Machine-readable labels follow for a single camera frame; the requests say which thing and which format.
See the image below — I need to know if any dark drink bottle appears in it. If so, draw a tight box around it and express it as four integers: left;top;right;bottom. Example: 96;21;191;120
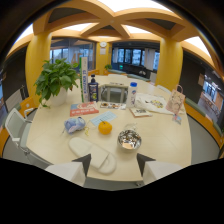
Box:
88;73;100;103

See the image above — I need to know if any white office chair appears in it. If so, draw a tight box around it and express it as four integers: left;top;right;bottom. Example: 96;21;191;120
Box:
4;107;52;170

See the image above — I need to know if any white slipper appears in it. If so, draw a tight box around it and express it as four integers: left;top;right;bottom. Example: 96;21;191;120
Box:
68;136;118;176

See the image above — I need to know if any light blue face mask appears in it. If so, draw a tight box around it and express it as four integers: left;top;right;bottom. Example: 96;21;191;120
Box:
90;110;119;127

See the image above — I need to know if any green potted plant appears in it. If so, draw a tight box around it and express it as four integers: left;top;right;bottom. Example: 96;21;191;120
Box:
33;57;80;108

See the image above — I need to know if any tall white green box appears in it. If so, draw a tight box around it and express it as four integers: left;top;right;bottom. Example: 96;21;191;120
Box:
79;56;90;104

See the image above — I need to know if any shiny metal bowl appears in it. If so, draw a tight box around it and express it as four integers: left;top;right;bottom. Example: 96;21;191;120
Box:
116;129;143;151

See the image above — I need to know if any small picture book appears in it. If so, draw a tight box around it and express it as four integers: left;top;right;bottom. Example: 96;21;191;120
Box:
129;107;154;119

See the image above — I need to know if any white printed tote bag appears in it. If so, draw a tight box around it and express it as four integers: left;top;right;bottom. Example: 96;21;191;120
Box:
133;92;176;116

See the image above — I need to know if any flat photo card strip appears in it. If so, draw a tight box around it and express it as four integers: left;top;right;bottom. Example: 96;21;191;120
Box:
99;101;128;111

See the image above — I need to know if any pink paper gift bag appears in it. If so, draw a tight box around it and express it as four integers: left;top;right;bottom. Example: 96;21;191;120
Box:
165;84;186;115

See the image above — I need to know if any white bottle blue cap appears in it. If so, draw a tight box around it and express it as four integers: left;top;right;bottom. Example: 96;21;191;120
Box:
126;81;139;109

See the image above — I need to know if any blue plush toy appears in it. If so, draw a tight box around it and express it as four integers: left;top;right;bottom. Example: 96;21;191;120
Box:
63;116;87;135

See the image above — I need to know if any red printed booklet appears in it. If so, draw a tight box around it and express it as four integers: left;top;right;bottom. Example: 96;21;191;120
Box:
69;101;100;117

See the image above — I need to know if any orange fruit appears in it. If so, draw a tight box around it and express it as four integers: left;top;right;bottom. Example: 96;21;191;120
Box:
97;120;113;136

